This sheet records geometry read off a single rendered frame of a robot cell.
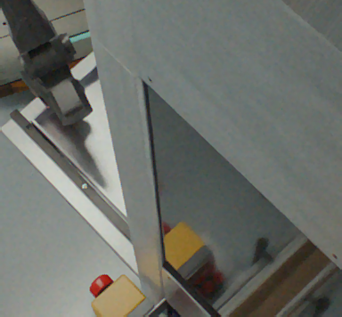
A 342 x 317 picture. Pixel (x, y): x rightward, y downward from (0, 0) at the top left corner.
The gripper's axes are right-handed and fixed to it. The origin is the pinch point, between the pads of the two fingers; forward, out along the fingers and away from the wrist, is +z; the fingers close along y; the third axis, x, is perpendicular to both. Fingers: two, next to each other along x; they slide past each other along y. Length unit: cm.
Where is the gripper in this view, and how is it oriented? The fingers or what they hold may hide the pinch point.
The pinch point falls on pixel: (53, 97)
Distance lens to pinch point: 185.0
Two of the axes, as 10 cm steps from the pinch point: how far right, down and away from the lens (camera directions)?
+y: 6.8, 7.1, -1.7
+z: -0.6, 2.8, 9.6
